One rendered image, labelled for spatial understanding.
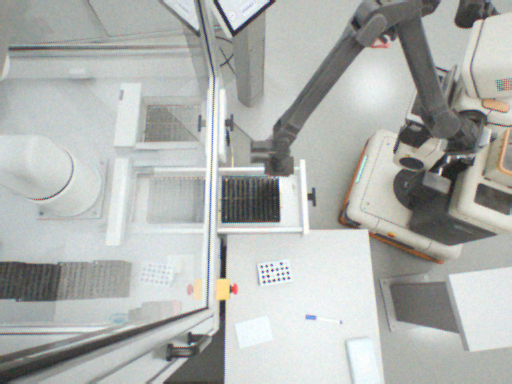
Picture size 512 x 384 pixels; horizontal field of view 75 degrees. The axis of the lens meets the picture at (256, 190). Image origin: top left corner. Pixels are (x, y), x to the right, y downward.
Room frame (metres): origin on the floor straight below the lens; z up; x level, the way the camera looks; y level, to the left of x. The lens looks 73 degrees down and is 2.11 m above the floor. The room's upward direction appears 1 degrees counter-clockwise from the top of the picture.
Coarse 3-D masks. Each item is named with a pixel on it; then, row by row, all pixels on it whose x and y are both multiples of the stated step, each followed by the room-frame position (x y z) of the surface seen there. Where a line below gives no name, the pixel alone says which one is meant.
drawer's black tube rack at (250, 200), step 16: (224, 176) 0.42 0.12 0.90; (240, 176) 0.42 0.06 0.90; (256, 176) 0.42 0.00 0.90; (224, 192) 0.37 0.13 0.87; (240, 192) 0.36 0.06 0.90; (256, 192) 0.36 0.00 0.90; (272, 192) 0.37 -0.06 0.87; (224, 208) 0.30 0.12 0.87; (240, 208) 0.30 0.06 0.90; (256, 208) 0.30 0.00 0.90; (272, 208) 0.30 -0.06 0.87
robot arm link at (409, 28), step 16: (368, 0) 0.65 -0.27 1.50; (384, 0) 0.63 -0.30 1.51; (400, 0) 0.61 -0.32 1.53; (416, 0) 0.60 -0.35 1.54; (368, 16) 0.58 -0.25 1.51; (384, 16) 0.58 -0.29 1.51; (400, 16) 0.58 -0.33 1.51; (416, 16) 0.59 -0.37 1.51; (400, 32) 0.58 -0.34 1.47; (416, 32) 0.58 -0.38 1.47; (416, 48) 0.56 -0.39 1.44; (416, 64) 0.54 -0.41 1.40; (432, 64) 0.54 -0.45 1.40; (416, 80) 0.53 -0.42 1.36; (432, 80) 0.52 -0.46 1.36; (432, 96) 0.50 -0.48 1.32; (432, 112) 0.47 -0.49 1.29; (448, 112) 0.46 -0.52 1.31; (432, 128) 0.44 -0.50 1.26; (448, 128) 0.44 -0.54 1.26
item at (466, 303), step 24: (384, 288) 0.01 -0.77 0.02; (408, 288) 0.01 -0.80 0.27; (432, 288) 0.00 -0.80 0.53; (456, 288) 0.00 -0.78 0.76; (480, 288) 0.00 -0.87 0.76; (504, 288) 0.00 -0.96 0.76; (408, 312) -0.12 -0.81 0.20; (432, 312) -0.10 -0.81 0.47; (456, 312) -0.09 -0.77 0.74; (480, 312) -0.09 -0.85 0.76; (504, 312) -0.09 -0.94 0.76; (480, 336) -0.17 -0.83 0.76; (504, 336) -0.17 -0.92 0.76
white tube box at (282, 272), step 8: (264, 264) 0.10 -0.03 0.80; (272, 264) 0.10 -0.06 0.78; (280, 264) 0.10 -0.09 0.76; (288, 264) 0.10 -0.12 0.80; (264, 272) 0.07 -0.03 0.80; (272, 272) 0.07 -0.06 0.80; (280, 272) 0.07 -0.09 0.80; (288, 272) 0.07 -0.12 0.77; (264, 280) 0.04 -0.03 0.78; (272, 280) 0.04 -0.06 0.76; (280, 280) 0.04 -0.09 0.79; (288, 280) 0.04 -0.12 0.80
